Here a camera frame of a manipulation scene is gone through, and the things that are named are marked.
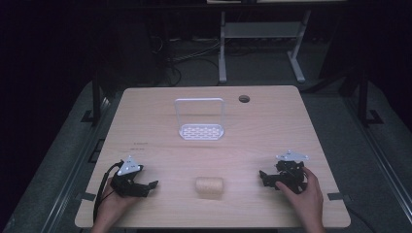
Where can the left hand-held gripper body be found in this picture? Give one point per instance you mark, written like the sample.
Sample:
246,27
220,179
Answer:
124,186

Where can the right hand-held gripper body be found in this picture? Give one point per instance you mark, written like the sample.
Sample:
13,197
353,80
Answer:
291,174

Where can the clear plastic container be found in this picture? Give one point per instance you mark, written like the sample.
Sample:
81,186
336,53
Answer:
200,132

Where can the person's left hand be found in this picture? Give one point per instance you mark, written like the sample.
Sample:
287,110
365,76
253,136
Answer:
113,205

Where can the person's right hand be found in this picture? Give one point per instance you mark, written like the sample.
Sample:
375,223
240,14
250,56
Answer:
306,200

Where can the grey tape strip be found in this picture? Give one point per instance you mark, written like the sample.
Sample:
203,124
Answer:
85,196
338,196

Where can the dark round table grommet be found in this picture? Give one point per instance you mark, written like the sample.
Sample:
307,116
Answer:
244,99

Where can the white metal stand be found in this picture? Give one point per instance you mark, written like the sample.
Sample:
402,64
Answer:
259,30

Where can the black metal frame post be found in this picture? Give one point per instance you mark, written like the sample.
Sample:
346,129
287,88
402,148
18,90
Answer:
96,97
363,97

